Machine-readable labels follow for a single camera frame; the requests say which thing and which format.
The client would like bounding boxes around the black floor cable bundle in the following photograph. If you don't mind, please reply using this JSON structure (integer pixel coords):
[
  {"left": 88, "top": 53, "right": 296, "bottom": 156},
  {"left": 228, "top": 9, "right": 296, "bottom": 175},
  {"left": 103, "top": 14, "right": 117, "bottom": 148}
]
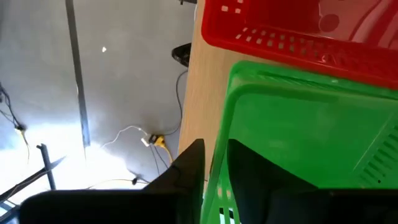
[{"left": 0, "top": 82, "right": 32, "bottom": 164}]

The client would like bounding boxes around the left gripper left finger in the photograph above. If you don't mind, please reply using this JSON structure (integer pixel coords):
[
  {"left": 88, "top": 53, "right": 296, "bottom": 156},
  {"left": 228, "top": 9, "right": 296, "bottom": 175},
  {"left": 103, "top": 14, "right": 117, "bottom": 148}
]
[{"left": 144, "top": 139, "right": 206, "bottom": 224}]

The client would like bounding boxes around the red plastic basket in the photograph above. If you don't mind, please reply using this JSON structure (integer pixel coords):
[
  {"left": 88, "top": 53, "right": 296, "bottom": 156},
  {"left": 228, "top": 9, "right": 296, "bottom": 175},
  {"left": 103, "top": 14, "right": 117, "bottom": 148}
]
[{"left": 201, "top": 0, "right": 398, "bottom": 91}]

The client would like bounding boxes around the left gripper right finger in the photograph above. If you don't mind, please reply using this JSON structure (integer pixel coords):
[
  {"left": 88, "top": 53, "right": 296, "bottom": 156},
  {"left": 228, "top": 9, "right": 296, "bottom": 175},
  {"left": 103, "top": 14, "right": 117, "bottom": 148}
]
[{"left": 228, "top": 139, "right": 315, "bottom": 224}]

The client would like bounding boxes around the black power cable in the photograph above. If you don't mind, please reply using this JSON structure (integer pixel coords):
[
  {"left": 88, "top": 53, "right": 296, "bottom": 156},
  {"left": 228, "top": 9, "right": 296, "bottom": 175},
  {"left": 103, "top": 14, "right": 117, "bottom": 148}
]
[{"left": 148, "top": 68, "right": 189, "bottom": 177}]

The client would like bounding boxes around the yellow cable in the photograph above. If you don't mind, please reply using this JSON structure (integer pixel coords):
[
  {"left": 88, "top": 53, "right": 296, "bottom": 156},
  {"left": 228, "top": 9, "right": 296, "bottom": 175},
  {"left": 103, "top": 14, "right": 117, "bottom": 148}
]
[{"left": 160, "top": 144, "right": 174, "bottom": 164}]

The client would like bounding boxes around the green plastic basket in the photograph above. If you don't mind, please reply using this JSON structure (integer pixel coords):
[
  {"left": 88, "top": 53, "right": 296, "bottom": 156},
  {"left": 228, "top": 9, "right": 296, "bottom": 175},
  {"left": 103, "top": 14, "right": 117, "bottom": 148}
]
[{"left": 200, "top": 60, "right": 398, "bottom": 224}]

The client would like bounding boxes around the black floor stand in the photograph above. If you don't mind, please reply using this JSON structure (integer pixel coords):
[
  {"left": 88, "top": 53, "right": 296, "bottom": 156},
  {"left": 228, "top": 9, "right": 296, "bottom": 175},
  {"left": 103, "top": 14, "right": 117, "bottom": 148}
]
[{"left": 0, "top": 143, "right": 67, "bottom": 203}]

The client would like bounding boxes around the white floor cable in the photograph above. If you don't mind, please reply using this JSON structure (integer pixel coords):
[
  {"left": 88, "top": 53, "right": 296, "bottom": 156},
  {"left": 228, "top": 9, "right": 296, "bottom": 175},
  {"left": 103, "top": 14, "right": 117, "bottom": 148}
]
[{"left": 101, "top": 125, "right": 147, "bottom": 149}]

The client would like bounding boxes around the wooden shelf with black frame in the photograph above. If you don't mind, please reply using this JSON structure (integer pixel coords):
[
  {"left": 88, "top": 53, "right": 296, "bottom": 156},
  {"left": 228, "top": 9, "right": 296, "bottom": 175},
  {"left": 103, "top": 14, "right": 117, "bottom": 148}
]
[{"left": 177, "top": 0, "right": 280, "bottom": 187}]

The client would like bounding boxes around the black round table foot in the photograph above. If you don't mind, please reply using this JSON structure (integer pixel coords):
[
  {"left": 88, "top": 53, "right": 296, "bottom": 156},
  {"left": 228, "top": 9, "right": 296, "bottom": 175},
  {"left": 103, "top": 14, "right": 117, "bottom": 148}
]
[{"left": 171, "top": 42, "right": 192, "bottom": 68}]

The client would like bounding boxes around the thin floor cable with clip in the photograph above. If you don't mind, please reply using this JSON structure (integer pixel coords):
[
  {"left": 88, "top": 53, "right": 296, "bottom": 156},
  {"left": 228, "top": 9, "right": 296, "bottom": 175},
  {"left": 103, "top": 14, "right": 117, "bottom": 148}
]
[{"left": 85, "top": 175, "right": 152, "bottom": 191}]

